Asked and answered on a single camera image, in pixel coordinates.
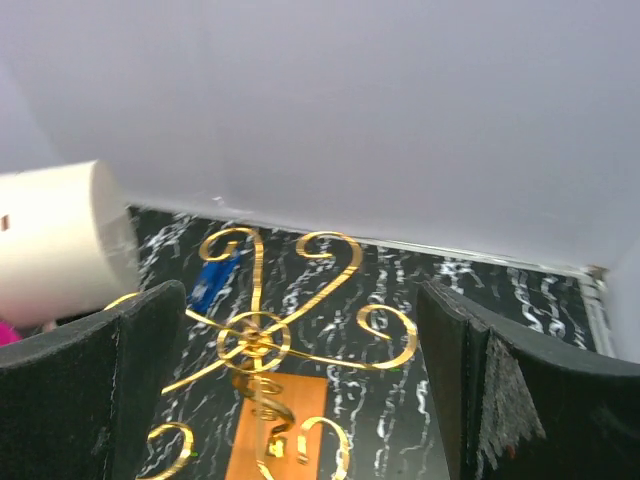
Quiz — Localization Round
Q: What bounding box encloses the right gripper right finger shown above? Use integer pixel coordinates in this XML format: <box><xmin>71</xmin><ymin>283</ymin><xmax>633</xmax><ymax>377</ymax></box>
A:
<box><xmin>416</xmin><ymin>280</ymin><xmax>639</xmax><ymax>479</ymax></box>

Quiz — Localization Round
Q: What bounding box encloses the wooden rack base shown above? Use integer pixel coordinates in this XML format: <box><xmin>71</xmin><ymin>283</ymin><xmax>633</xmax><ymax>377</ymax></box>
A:
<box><xmin>225</xmin><ymin>372</ymin><xmax>328</xmax><ymax>480</ymax></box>

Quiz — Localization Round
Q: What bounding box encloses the white cylindrical box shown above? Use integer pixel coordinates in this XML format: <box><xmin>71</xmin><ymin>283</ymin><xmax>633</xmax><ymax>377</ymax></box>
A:
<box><xmin>1</xmin><ymin>160</ymin><xmax>140</xmax><ymax>329</ymax></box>

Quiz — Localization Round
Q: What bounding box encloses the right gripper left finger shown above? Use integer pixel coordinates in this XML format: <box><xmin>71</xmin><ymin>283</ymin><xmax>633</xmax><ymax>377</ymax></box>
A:
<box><xmin>1</xmin><ymin>280</ymin><xmax>186</xmax><ymax>479</ymax></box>

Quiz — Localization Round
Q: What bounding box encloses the blue stapler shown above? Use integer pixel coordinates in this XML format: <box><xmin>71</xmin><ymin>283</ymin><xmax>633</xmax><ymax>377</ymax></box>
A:
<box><xmin>187</xmin><ymin>252</ymin><xmax>241</xmax><ymax>315</ymax></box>

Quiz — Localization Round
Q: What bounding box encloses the pink wine glass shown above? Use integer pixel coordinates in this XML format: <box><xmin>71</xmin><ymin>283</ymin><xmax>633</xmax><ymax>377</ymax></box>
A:
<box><xmin>0</xmin><ymin>322</ymin><xmax>22</xmax><ymax>347</ymax></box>

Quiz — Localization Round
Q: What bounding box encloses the gold wire glass rack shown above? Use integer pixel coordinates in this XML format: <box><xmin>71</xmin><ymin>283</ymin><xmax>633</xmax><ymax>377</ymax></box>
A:
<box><xmin>102</xmin><ymin>227</ymin><xmax>420</xmax><ymax>480</ymax></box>

